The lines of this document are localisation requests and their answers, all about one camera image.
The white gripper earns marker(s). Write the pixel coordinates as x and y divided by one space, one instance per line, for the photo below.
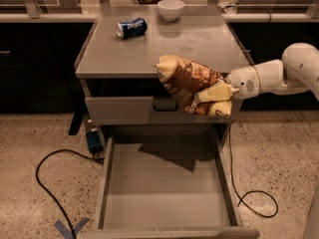
243 81

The brown chip bag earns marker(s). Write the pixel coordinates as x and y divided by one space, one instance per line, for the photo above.
183 78

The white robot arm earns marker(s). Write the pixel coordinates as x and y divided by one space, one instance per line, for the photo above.
296 72

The dark counter cabinet right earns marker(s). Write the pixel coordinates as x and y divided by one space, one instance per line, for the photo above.
267 41

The dark counter cabinet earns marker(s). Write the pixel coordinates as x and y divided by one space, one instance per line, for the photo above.
267 41
37 73

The grey drawer cabinet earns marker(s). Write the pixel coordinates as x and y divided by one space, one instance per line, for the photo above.
109 66

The closed top drawer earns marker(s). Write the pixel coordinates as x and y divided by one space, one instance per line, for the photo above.
139 110

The dark counter cabinet left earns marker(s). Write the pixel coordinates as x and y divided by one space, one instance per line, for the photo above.
37 73

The white bowl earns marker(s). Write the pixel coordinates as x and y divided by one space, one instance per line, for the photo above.
170 10

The blue soda can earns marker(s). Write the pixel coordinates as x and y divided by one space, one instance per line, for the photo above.
131 28

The blue power adapter box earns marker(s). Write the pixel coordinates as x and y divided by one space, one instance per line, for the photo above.
93 142

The blue tape cross mark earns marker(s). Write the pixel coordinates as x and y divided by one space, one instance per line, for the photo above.
67 233

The black drawer handle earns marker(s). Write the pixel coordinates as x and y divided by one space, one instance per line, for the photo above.
165 105

